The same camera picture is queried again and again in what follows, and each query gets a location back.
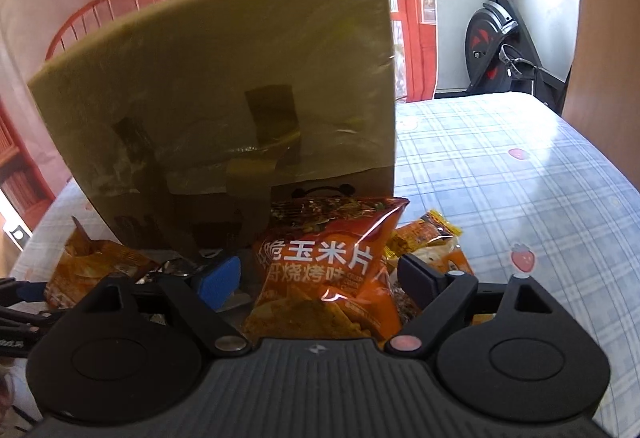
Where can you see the brown wooden board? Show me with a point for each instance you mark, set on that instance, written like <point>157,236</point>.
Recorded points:
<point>600,18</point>

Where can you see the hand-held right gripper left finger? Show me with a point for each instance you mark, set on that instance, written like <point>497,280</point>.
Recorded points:
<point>220,280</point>

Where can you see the orange white snack packet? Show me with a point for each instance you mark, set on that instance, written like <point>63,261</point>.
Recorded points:
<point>452,260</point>

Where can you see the blue plaid tablecloth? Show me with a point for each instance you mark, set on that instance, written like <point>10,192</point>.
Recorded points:
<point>500,168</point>

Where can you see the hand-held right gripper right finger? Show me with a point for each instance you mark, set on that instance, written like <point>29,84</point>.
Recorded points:
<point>417,280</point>

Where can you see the orange corn chip bag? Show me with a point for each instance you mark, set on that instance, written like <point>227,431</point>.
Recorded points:
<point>320,268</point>

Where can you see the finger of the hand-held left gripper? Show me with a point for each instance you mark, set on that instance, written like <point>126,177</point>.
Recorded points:
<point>27,290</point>
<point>20,320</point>

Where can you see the small orange snack packet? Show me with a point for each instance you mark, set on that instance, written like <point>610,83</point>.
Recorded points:
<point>95,263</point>

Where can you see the brown cardboard box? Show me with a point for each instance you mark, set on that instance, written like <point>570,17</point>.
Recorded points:
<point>225,68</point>

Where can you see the yellow orange snack packet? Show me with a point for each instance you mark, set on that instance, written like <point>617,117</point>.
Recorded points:
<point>425,230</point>

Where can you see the black exercise bike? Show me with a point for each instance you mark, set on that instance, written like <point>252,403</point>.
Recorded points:
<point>495,43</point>

